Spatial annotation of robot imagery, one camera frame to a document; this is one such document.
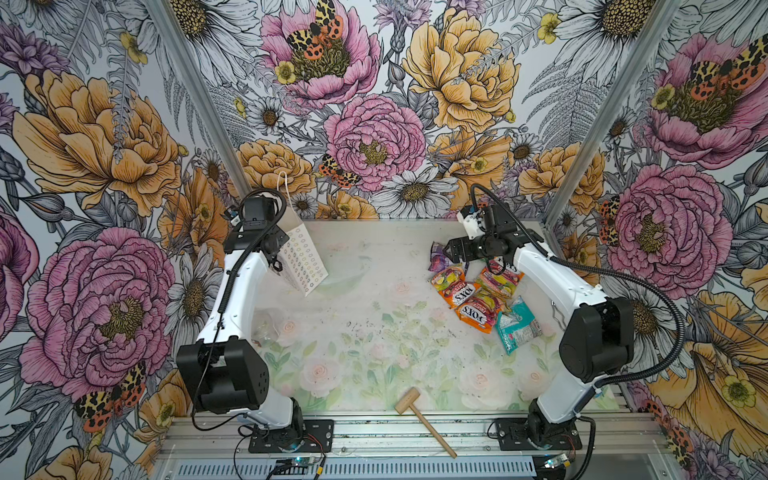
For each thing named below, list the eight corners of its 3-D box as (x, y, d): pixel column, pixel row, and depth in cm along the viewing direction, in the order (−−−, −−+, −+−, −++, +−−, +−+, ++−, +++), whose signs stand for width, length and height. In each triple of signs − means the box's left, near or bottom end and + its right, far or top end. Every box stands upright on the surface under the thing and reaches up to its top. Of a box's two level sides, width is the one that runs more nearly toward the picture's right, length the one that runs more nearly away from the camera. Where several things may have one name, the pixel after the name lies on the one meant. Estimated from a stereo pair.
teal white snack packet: (508, 354, 89) (512, 348, 85) (481, 321, 96) (485, 314, 92) (543, 333, 93) (548, 327, 90) (515, 303, 100) (519, 295, 97)
